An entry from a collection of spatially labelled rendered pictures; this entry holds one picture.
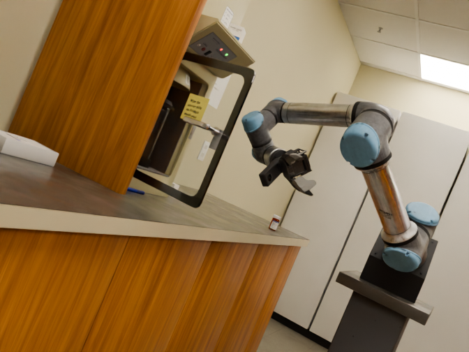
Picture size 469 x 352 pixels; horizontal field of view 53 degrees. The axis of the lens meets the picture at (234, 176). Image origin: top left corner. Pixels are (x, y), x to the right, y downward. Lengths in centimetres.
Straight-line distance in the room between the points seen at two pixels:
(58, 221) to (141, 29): 73
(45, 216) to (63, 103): 72
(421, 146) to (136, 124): 332
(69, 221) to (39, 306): 20
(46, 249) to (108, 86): 64
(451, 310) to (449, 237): 58
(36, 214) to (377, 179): 98
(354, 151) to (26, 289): 93
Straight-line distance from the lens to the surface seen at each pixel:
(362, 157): 140
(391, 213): 153
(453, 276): 426
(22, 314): 100
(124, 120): 137
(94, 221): 96
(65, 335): 114
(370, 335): 181
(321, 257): 435
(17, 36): 164
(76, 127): 147
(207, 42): 149
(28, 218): 84
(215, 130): 125
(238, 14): 175
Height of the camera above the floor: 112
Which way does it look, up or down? 1 degrees down
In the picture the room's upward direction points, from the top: 23 degrees clockwise
